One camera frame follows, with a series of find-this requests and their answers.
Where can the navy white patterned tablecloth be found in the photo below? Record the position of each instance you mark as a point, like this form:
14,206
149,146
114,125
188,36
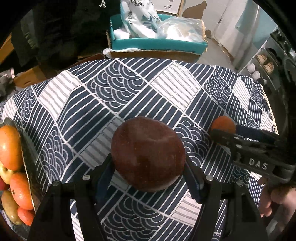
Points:
71,119

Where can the dark hanging clothes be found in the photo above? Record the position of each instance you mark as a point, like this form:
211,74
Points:
56,33

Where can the brown potato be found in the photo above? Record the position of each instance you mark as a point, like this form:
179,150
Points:
10,207

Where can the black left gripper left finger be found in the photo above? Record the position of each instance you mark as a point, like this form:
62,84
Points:
88,192

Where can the dark fruit tray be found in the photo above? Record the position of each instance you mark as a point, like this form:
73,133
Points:
29,155

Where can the person's right hand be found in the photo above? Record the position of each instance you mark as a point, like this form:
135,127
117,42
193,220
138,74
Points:
282,195

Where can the small orange tangerine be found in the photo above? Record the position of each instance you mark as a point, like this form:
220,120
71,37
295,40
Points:
26,216

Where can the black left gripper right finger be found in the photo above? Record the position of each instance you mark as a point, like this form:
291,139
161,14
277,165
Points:
208,192

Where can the shoe rack shelf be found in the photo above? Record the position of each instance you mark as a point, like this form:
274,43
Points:
264,65

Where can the teal cardboard box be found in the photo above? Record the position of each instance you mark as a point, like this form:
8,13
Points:
151,44

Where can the white printed plastic bag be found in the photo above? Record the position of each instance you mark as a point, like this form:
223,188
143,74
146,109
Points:
139,18

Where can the white patterned storage box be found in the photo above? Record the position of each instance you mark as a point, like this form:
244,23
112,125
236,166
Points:
171,7

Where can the clear plastic bag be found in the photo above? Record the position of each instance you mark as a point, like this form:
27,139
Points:
182,29

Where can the yellow-green mango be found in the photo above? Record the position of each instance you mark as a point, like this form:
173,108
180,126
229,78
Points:
6,173

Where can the orange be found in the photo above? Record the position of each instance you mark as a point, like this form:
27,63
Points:
11,150
224,123
20,190

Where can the large red apple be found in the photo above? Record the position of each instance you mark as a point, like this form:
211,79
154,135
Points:
147,153

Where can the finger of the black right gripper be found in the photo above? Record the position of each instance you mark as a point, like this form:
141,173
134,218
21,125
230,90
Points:
259,135
229,138

